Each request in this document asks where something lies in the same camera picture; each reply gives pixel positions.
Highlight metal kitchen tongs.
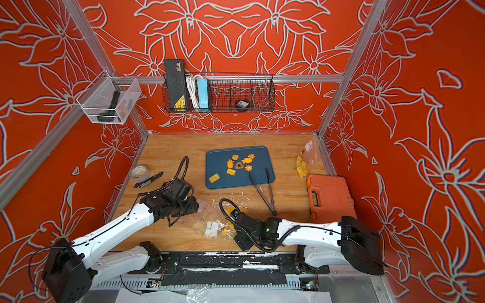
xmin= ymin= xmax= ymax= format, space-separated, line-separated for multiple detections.
xmin=248 ymin=168 xmax=277 ymax=216

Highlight yellow square cookie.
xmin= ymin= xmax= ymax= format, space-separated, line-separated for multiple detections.
xmin=208 ymin=174 xmax=221 ymax=184

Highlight clear bag yellow dog print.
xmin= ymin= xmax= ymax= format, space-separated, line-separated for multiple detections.
xmin=296 ymin=140 xmax=318 ymax=178

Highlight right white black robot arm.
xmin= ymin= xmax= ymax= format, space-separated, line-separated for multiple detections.
xmin=219 ymin=198 xmax=387 ymax=276

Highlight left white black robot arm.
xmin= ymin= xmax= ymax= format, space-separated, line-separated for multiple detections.
xmin=42 ymin=156 xmax=199 ymax=302

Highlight black marker pen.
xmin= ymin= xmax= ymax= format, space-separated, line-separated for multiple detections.
xmin=134 ymin=172 xmax=164 ymax=188

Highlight clear tape roll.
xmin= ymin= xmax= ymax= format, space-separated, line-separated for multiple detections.
xmin=130 ymin=165 xmax=151 ymax=183

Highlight teal plastic tray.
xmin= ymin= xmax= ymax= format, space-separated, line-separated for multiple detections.
xmin=205 ymin=146 xmax=275 ymax=189

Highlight orange plastic tool case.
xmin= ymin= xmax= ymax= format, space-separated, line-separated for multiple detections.
xmin=306 ymin=174 xmax=357 ymax=223

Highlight light blue box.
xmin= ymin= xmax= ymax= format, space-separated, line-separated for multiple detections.
xmin=197 ymin=78 xmax=209 ymax=111

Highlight small black round device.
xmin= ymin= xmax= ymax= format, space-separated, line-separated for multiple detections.
xmin=234 ymin=100 xmax=251 ymax=112

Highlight black box yellow label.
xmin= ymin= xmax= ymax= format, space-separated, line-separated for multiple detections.
xmin=164 ymin=59 xmax=188 ymax=112

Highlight black mounting base rail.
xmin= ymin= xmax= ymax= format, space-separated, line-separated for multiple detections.
xmin=127 ymin=251 xmax=330 ymax=276

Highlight dark green tool handle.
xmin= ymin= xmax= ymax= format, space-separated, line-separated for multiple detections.
xmin=97 ymin=90 xmax=120 ymax=122

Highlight black wire wall basket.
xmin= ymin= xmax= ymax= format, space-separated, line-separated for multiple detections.
xmin=162 ymin=73 xmax=276 ymax=114

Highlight white coiled cable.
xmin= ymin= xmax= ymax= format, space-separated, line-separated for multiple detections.
xmin=186 ymin=74 xmax=201 ymax=111

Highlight clear acrylic wall bin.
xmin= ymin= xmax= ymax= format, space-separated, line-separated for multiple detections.
xmin=76 ymin=70 xmax=141 ymax=125

